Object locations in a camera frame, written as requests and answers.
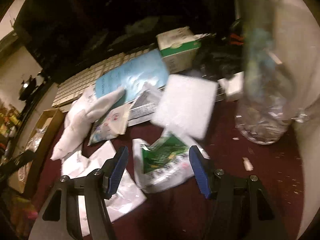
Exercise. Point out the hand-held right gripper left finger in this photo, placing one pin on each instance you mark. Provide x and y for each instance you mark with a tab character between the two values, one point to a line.
117	170

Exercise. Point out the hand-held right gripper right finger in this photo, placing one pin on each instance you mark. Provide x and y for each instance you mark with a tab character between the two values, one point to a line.
200	172

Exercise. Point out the green and white plastic packet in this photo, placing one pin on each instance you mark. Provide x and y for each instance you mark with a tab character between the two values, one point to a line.
162	163

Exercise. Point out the white foam sponge pad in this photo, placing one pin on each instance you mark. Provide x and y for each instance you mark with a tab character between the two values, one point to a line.
186	106

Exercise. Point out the white plastic mailer bag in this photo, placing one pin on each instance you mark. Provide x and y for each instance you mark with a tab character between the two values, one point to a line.
100	180

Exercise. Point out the small printed wet wipe packet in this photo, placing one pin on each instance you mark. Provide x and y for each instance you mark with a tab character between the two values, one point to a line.
110	125

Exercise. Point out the white pillow-shaped pouch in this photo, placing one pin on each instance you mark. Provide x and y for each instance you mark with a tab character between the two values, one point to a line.
75	125

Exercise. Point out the silver foil packet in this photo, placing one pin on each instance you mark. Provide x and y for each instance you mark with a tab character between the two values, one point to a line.
143	106

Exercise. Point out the brown cardboard box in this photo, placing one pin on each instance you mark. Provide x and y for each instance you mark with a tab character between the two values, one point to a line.
37	150

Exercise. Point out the small white box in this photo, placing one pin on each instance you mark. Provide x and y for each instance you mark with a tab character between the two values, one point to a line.
233	86

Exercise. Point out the white keyboard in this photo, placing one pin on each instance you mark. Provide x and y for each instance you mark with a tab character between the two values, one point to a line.
90	80

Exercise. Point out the light blue plastic packet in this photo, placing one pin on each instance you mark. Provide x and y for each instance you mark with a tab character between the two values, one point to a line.
132	75

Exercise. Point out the clear plastic bag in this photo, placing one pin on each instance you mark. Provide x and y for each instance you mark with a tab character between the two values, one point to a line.
265	75

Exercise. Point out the green and white carton box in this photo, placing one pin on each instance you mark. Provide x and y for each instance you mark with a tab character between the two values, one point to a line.
178	52

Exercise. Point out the black computer monitor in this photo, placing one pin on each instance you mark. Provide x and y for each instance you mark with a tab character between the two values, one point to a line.
87	22

